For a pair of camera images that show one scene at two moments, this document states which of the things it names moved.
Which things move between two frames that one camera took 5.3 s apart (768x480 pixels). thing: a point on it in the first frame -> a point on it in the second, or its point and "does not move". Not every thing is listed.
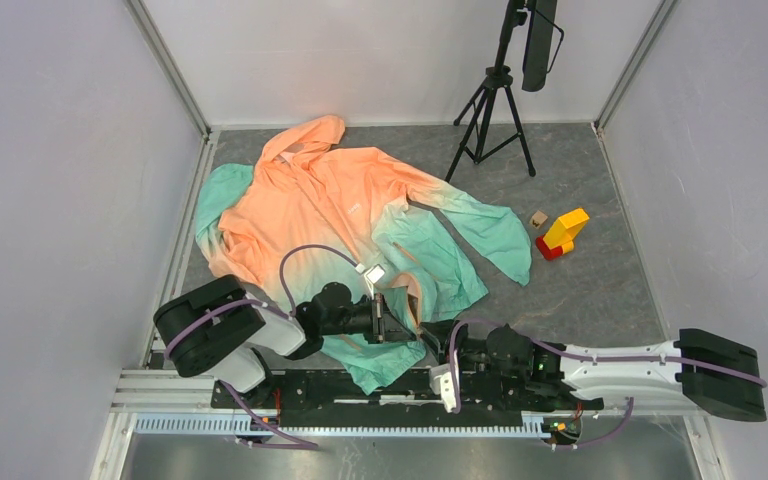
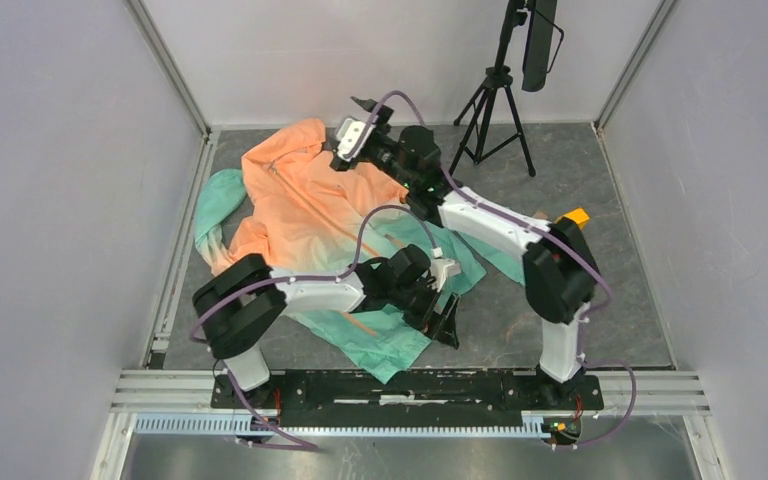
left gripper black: x=385 y=325 -> x=426 y=321
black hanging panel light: x=538 y=44 does not move
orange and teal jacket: x=360 y=246 does not move
